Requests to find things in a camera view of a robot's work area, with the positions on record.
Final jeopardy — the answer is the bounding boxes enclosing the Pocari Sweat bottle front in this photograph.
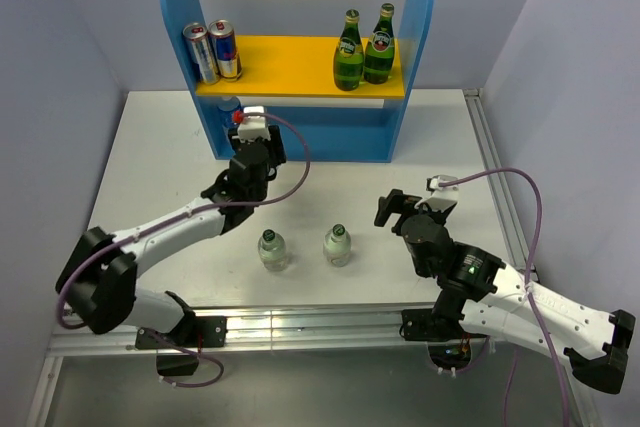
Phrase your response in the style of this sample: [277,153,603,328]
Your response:
[216,96,242,145]

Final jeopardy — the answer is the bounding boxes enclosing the clear Chang bottle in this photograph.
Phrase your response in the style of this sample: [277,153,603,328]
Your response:
[258,229,287,272]
[323,224,351,267]

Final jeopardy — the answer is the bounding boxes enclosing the green Perrier bottle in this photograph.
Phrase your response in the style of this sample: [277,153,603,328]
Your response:
[363,3,395,85]
[333,9,364,91]

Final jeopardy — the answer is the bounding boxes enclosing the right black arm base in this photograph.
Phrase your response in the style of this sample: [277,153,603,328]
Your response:
[399,308,490,376]

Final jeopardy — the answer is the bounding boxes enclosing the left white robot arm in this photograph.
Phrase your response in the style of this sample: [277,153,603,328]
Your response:
[55,125,286,346]

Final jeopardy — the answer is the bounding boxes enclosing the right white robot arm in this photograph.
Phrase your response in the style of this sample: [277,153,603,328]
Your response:
[374,189,635,395]

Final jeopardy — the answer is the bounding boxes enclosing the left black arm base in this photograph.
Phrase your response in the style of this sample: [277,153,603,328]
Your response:
[134,316,227,388]

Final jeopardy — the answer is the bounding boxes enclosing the blue energy drink can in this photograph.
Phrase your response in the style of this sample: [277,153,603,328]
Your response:
[208,19,242,81]

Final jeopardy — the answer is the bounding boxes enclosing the silver energy drink can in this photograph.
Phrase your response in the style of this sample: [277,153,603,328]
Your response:
[182,22,220,85]

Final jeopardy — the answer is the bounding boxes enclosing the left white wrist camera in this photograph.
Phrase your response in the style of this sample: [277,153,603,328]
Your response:
[229,106,270,143]

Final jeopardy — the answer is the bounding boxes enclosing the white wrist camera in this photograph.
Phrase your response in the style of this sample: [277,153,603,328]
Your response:
[416,175,459,213]
[229,106,270,143]

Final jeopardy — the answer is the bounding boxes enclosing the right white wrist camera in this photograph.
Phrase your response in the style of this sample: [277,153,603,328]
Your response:
[416,175,459,213]

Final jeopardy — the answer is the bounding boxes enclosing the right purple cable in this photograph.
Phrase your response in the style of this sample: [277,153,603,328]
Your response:
[439,167,574,427]

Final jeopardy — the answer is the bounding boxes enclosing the aluminium frame rail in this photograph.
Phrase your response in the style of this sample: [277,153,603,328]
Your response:
[24,88,596,427]

